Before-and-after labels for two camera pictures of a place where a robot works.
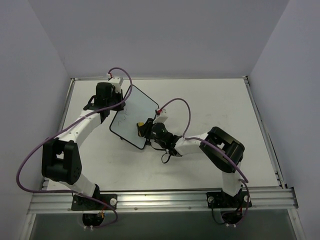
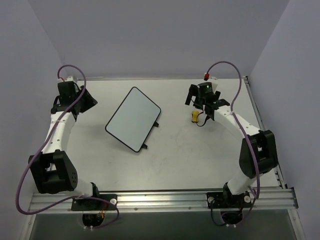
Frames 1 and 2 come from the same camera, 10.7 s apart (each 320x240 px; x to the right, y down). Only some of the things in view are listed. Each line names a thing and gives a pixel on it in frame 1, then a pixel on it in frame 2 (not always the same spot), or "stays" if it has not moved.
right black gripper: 146,129 to 191,92
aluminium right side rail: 264,134 stays
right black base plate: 221,200 stays
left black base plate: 82,203 stays
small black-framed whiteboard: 139,107 stays
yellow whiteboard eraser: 140,124 to 195,114
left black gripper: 118,100 to 86,100
